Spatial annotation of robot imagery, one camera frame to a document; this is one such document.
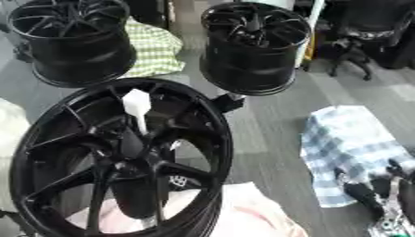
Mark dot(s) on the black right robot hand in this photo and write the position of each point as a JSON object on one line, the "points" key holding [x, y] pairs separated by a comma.
{"points": [[367, 193]]}

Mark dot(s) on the black office chair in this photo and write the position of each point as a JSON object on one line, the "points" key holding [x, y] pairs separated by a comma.
{"points": [[362, 34]]}

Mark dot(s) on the large black spoked wheel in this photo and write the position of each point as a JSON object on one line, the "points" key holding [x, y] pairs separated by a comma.
{"points": [[135, 160]]}

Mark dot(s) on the white cloth bundle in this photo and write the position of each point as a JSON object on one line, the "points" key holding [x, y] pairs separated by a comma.
{"points": [[11, 148]]}

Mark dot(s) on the black wheel rim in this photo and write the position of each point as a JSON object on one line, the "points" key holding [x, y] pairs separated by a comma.
{"points": [[251, 58], [75, 46]]}

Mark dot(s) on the black wheel stand bracket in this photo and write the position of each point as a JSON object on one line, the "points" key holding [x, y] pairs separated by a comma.
{"points": [[228, 102]]}

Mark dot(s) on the white pin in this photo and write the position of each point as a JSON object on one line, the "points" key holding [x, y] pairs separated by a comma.
{"points": [[136, 103]]}

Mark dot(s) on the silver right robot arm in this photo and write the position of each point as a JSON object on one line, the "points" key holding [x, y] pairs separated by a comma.
{"points": [[394, 227]]}

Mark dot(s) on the pink white cloth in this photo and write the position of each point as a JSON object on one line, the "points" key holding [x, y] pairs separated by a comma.
{"points": [[254, 213]]}

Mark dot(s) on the blue white checked cloth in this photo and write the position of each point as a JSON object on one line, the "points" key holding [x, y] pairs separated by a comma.
{"points": [[346, 148]]}

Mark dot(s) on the green white checked cloth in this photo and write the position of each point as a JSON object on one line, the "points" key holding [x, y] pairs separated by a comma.
{"points": [[153, 49]]}

